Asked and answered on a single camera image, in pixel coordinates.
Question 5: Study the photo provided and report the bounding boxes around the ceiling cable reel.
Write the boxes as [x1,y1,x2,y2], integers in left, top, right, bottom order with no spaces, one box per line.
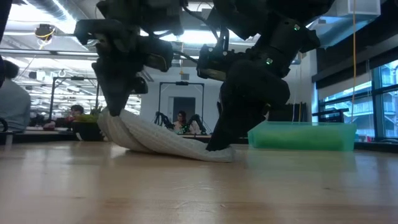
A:
[34,24,57,41]

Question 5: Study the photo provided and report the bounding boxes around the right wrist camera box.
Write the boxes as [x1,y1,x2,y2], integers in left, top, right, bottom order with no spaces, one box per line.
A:
[196,44,246,82]

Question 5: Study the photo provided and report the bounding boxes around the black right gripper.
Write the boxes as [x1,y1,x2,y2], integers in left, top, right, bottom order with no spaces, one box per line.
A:
[206,18,321,152]

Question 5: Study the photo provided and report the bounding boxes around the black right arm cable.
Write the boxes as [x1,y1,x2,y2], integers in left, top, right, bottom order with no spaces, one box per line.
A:
[182,0,231,54]

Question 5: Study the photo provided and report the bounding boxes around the person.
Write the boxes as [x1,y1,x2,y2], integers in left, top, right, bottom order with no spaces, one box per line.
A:
[0,60,31,132]
[173,110,202,135]
[63,104,85,128]

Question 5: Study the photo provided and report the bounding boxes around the black crate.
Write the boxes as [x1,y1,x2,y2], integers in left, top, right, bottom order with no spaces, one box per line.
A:
[312,108,349,124]

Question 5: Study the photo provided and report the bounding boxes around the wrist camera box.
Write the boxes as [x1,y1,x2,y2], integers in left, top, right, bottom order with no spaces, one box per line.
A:
[139,36,174,73]
[196,44,246,82]

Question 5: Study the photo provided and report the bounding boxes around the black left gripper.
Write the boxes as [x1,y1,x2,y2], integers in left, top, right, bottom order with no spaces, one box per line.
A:
[74,19,149,117]

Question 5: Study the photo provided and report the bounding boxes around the grey waffle microfiber towel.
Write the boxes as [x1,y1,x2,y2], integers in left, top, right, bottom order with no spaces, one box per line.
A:
[97,108,236,164]

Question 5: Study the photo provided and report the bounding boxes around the background black rig frame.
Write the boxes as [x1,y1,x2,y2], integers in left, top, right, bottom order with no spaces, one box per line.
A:
[158,81,205,125]
[49,76,100,121]

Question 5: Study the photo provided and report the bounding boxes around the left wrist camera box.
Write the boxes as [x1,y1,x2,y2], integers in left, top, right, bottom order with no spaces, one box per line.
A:
[139,36,174,73]

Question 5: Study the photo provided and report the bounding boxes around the green translucent plastic basket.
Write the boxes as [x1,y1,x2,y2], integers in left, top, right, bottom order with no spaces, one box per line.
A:
[248,120,358,152]

